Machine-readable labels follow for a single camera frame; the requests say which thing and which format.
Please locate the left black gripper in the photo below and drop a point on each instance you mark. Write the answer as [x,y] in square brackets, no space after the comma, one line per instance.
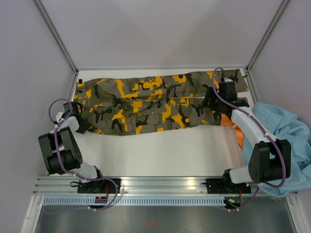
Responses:
[83,130]

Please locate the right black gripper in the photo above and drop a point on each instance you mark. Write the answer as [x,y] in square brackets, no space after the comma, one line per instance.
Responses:
[211,93]

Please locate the camouflage trousers yellow green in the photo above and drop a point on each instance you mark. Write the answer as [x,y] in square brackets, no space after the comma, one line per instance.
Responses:
[133,106]

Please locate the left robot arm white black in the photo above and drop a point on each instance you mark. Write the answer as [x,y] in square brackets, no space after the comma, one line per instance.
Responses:
[61,153]

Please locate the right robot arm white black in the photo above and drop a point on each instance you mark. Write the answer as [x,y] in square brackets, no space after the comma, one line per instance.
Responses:
[270,161]

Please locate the orange garment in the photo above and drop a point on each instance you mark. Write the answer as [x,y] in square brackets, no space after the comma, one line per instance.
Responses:
[238,132]

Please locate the light blue garment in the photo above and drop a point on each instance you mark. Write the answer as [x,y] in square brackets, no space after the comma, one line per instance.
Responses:
[294,142]

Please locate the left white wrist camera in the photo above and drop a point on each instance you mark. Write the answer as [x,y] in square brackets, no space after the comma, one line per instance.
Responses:
[58,117]

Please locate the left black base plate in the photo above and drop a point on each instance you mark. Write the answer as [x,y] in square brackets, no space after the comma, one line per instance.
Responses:
[99,187]

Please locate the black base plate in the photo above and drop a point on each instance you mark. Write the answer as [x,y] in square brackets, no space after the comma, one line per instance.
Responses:
[99,187]
[218,186]

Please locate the aluminium mounting rail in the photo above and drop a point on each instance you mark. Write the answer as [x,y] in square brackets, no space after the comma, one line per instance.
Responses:
[130,186]

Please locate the white slotted cable duct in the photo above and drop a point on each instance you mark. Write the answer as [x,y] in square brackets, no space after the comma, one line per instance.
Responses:
[135,201]

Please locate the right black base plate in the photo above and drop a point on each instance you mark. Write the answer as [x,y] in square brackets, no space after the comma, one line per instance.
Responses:
[218,186]

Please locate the right aluminium frame post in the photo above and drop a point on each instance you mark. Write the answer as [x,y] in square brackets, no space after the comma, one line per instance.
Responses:
[268,32]

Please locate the aluminium frame post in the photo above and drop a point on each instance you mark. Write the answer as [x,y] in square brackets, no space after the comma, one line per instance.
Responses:
[268,32]
[55,34]

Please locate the left aluminium frame post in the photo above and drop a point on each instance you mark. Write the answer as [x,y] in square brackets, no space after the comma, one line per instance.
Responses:
[55,34]

